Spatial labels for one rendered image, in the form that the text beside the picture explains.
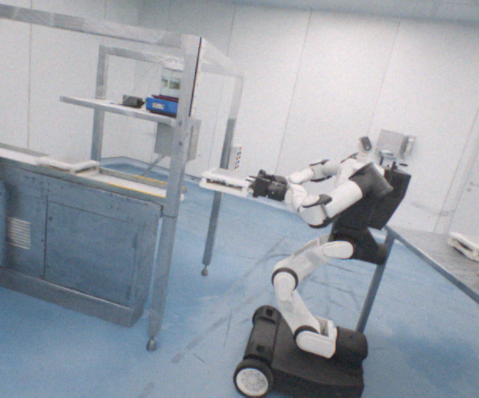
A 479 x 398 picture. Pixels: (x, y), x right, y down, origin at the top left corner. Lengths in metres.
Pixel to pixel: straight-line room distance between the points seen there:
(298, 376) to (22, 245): 1.78
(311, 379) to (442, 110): 4.01
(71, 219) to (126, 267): 0.42
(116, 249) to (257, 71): 4.05
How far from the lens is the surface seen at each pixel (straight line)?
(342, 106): 5.15
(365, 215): 1.68
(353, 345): 2.02
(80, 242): 2.19
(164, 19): 6.47
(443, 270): 1.87
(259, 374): 1.91
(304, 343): 1.98
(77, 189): 2.04
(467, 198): 5.28
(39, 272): 2.46
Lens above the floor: 1.40
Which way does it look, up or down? 15 degrees down
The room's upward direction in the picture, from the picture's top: 11 degrees clockwise
